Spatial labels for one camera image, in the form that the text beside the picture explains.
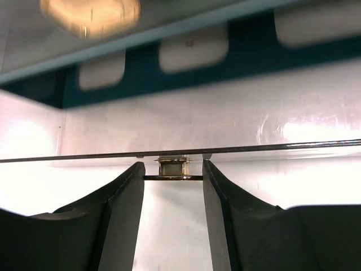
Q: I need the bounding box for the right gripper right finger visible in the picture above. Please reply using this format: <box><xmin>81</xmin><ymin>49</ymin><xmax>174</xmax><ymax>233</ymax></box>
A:
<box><xmin>202</xmin><ymin>160</ymin><xmax>360</xmax><ymax>270</ymax></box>

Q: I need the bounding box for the clear drawer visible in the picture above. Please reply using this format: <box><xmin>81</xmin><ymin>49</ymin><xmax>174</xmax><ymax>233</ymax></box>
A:
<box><xmin>0</xmin><ymin>84</ymin><xmax>361</xmax><ymax>183</ymax></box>

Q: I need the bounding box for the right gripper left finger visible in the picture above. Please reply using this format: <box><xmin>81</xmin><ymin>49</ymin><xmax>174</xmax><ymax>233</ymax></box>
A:
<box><xmin>1</xmin><ymin>162</ymin><xmax>146</xmax><ymax>270</ymax></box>

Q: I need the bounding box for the teal drawer box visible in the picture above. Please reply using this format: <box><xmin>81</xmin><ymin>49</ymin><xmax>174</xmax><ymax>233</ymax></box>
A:
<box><xmin>1</xmin><ymin>1</ymin><xmax>360</xmax><ymax>109</ymax></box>

